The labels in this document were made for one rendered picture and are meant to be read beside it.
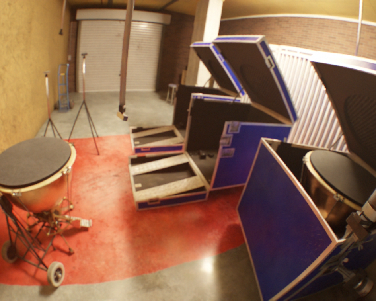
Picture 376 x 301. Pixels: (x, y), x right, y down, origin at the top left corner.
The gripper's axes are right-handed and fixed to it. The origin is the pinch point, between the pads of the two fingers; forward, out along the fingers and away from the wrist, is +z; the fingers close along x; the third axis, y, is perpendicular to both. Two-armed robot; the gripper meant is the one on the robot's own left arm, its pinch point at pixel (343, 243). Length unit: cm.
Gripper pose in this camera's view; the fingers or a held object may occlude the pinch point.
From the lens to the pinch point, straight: 100.0
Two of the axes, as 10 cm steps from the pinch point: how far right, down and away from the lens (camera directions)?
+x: -0.3, -4.7, 8.8
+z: -3.1, 8.4, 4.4
